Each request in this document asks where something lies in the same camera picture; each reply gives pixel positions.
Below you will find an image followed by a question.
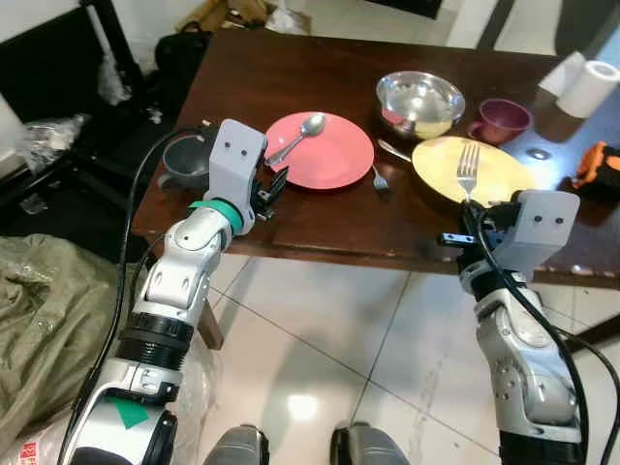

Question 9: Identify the silver metal spoon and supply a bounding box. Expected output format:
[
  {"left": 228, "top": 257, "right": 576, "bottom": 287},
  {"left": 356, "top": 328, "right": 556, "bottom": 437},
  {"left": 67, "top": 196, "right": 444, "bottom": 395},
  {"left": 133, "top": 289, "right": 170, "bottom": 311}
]
[{"left": 263, "top": 113, "right": 327, "bottom": 168}]

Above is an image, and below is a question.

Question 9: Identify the large silver fork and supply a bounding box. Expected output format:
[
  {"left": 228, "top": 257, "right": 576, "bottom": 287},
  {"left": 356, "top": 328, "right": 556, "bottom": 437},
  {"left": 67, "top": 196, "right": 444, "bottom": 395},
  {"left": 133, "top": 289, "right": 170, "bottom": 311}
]
[{"left": 455, "top": 143, "right": 481, "bottom": 202}]

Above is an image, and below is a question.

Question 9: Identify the pink round plate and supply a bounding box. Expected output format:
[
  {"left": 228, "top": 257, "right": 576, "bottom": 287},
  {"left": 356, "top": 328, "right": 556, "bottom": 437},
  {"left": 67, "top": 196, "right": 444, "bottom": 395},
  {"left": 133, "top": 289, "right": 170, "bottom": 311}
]
[{"left": 263, "top": 112, "right": 375, "bottom": 191}]

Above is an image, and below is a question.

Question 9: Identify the yellow round plate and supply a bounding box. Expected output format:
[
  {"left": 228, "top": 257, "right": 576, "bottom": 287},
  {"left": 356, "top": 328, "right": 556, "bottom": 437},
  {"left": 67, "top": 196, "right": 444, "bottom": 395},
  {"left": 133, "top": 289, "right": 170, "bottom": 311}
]
[{"left": 412, "top": 137, "right": 537, "bottom": 205}]

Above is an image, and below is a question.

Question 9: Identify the grey cup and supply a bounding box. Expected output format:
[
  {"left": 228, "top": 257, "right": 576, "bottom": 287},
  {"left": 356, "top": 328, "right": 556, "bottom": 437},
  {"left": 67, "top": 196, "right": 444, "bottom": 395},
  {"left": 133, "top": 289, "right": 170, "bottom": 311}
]
[{"left": 160, "top": 134, "right": 214, "bottom": 190}]

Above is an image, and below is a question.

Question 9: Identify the maroon cup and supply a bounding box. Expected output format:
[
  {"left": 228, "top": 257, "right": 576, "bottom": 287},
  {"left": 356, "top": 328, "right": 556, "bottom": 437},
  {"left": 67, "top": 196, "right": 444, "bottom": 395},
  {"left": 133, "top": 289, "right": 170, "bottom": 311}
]
[{"left": 468, "top": 98, "right": 533, "bottom": 145}]

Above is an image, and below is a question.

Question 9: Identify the stainless steel bowl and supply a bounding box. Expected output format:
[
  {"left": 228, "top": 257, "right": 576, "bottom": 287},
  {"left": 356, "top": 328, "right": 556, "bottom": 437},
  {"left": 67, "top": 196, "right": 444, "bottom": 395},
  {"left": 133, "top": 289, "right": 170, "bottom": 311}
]
[{"left": 376, "top": 71, "right": 466, "bottom": 141}]

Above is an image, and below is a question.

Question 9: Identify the orange and black device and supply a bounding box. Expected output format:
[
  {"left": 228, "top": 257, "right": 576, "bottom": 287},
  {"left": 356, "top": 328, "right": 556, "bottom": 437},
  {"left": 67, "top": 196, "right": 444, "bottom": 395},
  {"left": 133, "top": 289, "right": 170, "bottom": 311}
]
[{"left": 572, "top": 141, "right": 620, "bottom": 192}]

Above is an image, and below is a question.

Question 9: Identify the brown wooden table leg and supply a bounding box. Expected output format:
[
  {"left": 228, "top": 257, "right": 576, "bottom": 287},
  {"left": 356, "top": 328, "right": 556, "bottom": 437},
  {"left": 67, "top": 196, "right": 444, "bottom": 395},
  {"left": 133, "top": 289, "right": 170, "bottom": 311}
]
[
  {"left": 199, "top": 300, "right": 226, "bottom": 352},
  {"left": 572, "top": 315, "right": 620, "bottom": 352}
]

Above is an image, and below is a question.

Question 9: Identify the black bag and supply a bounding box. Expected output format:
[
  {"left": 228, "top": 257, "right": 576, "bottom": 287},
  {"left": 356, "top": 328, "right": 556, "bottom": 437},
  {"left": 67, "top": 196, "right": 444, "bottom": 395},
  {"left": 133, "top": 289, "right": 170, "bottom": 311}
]
[{"left": 155, "top": 24, "right": 214, "bottom": 98}]

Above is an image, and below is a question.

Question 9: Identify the brown cardboard box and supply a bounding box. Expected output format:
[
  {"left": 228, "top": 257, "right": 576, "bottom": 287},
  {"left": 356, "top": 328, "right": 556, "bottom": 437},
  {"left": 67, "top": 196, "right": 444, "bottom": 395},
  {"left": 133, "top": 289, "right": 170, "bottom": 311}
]
[{"left": 179, "top": 0, "right": 311, "bottom": 35}]

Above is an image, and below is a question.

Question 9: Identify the white paper towel roll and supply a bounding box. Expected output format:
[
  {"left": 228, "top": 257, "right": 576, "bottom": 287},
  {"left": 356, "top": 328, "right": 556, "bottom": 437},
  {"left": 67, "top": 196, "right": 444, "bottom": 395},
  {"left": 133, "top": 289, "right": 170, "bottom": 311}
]
[{"left": 538, "top": 51, "right": 620, "bottom": 119}]

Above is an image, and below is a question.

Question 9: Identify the small clear plastic bag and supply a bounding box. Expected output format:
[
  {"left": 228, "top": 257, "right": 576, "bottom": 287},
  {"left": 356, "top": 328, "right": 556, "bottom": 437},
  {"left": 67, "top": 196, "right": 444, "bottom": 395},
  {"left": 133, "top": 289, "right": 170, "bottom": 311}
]
[{"left": 97, "top": 53, "right": 132, "bottom": 106}]

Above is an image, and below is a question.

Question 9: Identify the dark chair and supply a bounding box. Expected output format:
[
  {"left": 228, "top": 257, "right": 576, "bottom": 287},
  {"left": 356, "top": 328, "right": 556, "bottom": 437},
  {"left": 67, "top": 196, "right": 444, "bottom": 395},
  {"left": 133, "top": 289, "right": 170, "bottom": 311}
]
[{"left": 475, "top": 0, "right": 620, "bottom": 54}]

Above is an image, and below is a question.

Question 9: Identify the black cabinet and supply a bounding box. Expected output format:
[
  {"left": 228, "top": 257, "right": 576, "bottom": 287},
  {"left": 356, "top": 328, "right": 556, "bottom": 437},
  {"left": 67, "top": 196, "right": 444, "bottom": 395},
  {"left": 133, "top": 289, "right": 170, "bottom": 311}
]
[{"left": 363, "top": 0, "right": 447, "bottom": 16}]

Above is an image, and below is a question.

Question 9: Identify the black metal stand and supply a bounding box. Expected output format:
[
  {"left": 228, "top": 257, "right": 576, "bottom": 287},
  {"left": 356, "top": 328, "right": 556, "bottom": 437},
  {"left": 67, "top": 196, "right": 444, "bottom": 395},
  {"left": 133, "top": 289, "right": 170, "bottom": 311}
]
[{"left": 82, "top": 0, "right": 146, "bottom": 109}]

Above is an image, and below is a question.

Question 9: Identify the grey right robot leg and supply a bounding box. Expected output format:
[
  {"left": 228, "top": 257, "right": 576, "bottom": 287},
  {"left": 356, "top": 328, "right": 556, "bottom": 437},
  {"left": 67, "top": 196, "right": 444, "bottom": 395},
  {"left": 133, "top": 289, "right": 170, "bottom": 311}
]
[{"left": 329, "top": 421, "right": 408, "bottom": 465}]

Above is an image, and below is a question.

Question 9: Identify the grey robot leg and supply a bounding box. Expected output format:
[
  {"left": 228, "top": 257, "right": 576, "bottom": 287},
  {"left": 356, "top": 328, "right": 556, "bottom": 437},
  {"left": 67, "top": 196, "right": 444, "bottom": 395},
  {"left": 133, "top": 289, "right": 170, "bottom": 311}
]
[
  {"left": 201, "top": 424, "right": 270, "bottom": 465},
  {"left": 329, "top": 421, "right": 408, "bottom": 465}
]

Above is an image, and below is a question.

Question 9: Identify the crumpled clear plastic bag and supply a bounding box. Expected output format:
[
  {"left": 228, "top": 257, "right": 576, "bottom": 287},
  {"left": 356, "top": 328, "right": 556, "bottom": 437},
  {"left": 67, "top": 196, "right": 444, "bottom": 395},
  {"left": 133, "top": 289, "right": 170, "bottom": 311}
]
[{"left": 15, "top": 114, "right": 88, "bottom": 175}]

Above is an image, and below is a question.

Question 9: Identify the olive green sack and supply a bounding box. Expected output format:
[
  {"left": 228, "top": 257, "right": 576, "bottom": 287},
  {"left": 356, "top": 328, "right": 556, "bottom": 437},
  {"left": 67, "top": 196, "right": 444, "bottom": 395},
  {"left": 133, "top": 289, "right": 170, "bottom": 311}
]
[{"left": 0, "top": 232, "right": 132, "bottom": 456}]

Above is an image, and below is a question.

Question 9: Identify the grey left robot leg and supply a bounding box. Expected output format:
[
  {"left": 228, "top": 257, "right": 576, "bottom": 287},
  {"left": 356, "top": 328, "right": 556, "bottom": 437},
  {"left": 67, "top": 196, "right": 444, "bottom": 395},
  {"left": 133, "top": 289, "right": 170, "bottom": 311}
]
[{"left": 201, "top": 424, "right": 270, "bottom": 465}]

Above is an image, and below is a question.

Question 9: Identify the black flat panel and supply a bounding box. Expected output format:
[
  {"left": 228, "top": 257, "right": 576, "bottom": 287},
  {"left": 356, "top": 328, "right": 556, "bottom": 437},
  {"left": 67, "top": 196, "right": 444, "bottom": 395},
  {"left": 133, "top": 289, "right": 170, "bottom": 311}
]
[{"left": 0, "top": 10, "right": 103, "bottom": 127}]

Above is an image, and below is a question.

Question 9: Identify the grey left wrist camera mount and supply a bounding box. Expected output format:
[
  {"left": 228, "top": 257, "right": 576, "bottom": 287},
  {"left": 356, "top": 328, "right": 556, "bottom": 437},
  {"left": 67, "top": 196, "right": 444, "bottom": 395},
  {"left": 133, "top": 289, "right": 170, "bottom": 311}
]
[{"left": 205, "top": 119, "right": 267, "bottom": 209}]

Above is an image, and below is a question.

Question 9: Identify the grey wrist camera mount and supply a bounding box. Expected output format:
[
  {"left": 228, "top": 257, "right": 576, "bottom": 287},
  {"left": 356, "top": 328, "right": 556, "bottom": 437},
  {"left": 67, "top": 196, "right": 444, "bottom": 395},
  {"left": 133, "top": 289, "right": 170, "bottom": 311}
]
[
  {"left": 484, "top": 190, "right": 580, "bottom": 270},
  {"left": 205, "top": 119, "right": 267, "bottom": 209}
]

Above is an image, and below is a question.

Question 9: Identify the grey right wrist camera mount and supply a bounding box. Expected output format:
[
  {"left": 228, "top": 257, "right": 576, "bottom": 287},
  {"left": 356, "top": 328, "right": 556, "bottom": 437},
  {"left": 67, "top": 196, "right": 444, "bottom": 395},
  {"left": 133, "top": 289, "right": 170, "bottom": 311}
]
[{"left": 484, "top": 190, "right": 580, "bottom": 270}]

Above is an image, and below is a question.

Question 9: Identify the silver cutlery handle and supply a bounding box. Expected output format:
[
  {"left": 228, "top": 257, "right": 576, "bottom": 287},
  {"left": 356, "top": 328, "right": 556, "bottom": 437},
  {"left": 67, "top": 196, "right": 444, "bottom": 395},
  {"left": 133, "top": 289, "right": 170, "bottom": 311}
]
[{"left": 378, "top": 139, "right": 415, "bottom": 163}]

